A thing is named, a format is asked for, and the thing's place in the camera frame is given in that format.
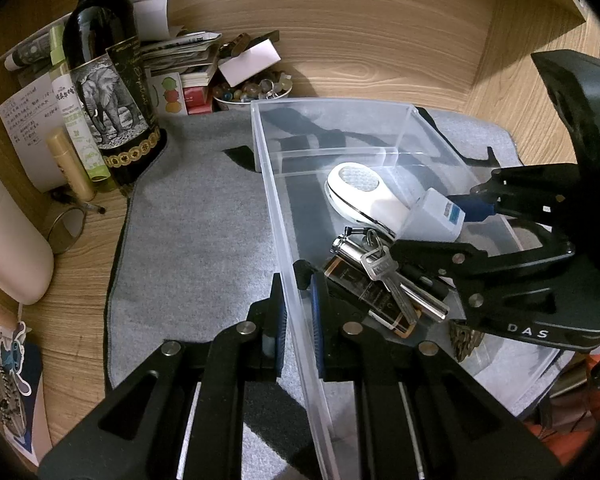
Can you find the white bowl of marbles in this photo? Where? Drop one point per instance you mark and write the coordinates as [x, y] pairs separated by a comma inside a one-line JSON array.
[[250, 92]]

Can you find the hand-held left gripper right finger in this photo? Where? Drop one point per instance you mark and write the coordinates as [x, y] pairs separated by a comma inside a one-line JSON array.
[[319, 330]]

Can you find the green white tube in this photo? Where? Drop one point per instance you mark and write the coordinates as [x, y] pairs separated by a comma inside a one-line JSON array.
[[77, 125]]

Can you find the rolled printed paper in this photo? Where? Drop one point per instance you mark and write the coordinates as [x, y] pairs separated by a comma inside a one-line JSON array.
[[27, 52]]

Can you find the cream cylindrical case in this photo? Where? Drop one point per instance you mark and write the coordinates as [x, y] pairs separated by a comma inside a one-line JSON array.
[[5, 255]]

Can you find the orange cloth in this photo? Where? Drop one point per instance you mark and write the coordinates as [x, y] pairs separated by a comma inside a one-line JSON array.
[[560, 440]]

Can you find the black pen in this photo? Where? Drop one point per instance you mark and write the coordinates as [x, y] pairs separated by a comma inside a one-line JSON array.
[[90, 206]]

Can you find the pile of printed papers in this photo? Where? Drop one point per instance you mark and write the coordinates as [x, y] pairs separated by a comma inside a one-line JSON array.
[[180, 47]]

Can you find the small red box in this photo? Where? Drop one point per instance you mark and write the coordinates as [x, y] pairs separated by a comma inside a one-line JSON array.
[[197, 97]]

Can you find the metal filigree pendant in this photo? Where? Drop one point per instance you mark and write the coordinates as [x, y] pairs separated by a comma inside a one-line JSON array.
[[5, 400]]

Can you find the white paper sheets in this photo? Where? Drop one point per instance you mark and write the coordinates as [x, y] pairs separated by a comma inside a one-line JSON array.
[[150, 12]]

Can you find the gray printed mat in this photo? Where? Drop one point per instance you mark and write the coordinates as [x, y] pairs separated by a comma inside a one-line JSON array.
[[195, 230]]

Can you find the small white box blue label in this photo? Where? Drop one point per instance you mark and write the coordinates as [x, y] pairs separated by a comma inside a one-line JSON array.
[[430, 217]]

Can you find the stack of small cards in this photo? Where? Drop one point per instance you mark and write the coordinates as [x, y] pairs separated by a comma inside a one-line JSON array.
[[198, 75]]

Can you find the white handwritten note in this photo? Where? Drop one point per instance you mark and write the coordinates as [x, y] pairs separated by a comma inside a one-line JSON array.
[[25, 115]]

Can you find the cartoon sticker card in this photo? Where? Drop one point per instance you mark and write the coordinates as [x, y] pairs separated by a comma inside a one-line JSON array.
[[30, 405]]

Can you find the white folded card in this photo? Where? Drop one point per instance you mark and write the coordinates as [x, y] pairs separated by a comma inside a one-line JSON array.
[[247, 62]]

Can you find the dark wine bottle elephant label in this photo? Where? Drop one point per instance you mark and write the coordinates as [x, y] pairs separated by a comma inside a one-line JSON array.
[[100, 25]]

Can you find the white handheld massager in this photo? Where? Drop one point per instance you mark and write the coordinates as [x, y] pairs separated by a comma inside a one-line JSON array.
[[365, 195]]

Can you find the clear plastic container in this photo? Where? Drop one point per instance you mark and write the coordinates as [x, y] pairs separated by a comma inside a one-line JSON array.
[[300, 195]]

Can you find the yellow lip balm tube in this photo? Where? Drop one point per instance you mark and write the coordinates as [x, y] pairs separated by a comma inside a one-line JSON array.
[[67, 162]]

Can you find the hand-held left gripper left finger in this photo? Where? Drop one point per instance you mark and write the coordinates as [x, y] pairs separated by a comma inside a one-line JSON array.
[[280, 325]]

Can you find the ribbed brown object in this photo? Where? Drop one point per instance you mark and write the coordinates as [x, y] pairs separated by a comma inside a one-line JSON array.
[[465, 342]]

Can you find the bronze ornament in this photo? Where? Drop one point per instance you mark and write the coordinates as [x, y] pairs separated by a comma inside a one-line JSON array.
[[236, 45]]

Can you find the round metal-rimmed mirror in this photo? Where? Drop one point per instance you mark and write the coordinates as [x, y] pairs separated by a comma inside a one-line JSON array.
[[65, 232]]

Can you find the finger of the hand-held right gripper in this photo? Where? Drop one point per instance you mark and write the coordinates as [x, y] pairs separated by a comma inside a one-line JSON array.
[[480, 207], [430, 255]]

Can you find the fruit sticker card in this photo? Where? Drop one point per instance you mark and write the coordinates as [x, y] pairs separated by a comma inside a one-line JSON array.
[[169, 94]]

